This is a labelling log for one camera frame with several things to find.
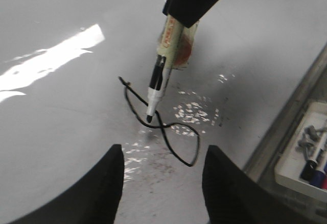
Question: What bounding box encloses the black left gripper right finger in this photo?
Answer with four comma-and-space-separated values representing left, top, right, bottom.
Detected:
202, 145, 301, 223

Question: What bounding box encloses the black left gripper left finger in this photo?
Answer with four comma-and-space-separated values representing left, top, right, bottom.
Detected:
13, 144, 124, 223

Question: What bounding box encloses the white black whiteboard marker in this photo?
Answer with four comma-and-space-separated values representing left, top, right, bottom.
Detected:
146, 15, 183, 123

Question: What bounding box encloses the clear adhesive tape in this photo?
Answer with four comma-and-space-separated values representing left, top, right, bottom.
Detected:
157, 15, 199, 69

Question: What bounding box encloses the red round magnet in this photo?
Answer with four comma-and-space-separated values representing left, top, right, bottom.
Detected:
174, 35, 192, 66

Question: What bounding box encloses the white whiteboard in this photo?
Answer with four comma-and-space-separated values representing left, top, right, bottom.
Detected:
1, 0, 326, 223

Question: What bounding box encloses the white marker tray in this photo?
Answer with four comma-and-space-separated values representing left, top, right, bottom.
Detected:
274, 102, 326, 202

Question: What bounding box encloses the blue capped marker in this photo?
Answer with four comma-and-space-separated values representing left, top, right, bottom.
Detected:
310, 159, 326, 188

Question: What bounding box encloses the red capped marker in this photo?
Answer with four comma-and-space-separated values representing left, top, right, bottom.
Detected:
320, 175, 327, 190

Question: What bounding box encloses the grey screws pile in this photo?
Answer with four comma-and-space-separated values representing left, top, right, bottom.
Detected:
298, 125, 326, 162

